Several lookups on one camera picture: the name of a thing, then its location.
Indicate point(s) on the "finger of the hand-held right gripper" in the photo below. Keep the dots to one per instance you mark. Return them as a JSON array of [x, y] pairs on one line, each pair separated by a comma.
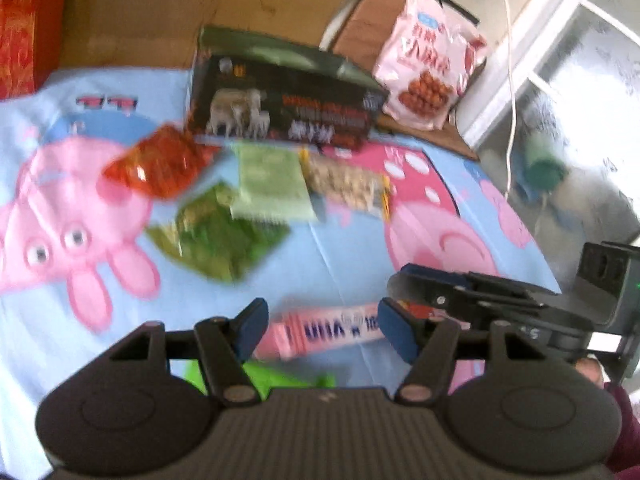
[[420, 290], [430, 271]]

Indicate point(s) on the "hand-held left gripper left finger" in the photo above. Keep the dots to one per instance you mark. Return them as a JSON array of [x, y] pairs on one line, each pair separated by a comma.
[[252, 325]]

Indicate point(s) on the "wooden headboard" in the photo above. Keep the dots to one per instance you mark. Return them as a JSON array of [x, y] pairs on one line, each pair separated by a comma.
[[175, 5]]

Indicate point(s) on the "wooden chair with brown cushion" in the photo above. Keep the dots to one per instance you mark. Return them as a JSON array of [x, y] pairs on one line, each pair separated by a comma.
[[360, 25]]

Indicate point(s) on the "light green snack packet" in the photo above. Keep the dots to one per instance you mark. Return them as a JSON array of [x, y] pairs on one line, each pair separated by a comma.
[[270, 185]]

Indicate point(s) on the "person's right forearm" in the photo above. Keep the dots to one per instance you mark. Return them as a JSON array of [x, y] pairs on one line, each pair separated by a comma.
[[625, 425]]

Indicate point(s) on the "long pink wafer packet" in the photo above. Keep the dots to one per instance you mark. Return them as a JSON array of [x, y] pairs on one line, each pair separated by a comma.
[[325, 332]]

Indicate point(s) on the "person's right hand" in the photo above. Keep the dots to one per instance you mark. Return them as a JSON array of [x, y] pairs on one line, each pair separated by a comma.
[[591, 371]]

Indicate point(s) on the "blue printed pig blanket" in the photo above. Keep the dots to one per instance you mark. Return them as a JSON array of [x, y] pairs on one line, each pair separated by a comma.
[[340, 260]]

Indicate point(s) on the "dark green snack packet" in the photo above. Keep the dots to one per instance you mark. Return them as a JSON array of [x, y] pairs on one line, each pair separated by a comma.
[[215, 235]]

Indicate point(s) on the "clear nut snack packet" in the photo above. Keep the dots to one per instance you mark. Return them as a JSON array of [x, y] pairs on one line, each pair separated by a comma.
[[345, 185]]

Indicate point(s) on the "red snack packet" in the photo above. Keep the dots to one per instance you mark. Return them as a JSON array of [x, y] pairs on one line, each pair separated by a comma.
[[160, 165]]

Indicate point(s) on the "bright green packet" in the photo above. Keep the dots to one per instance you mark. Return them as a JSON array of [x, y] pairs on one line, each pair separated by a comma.
[[280, 377]]

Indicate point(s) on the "large pink snack bag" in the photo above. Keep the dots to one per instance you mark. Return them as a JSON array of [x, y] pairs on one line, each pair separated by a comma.
[[425, 60]]

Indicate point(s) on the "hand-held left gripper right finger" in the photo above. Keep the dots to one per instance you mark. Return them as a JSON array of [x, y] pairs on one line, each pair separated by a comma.
[[395, 330]]

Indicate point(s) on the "white window frame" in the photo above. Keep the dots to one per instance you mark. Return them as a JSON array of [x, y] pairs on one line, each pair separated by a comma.
[[545, 25]]

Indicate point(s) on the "small red packet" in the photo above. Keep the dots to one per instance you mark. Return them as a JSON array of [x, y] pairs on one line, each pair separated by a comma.
[[417, 310]]

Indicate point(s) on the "red gift bag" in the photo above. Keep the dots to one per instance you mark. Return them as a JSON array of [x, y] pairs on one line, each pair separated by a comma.
[[25, 30]]

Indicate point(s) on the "black box with sheep print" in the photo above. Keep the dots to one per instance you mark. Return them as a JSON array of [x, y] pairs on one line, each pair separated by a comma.
[[280, 100]]

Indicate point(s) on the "green plastic container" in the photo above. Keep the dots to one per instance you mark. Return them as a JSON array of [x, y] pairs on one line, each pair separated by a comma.
[[542, 170]]

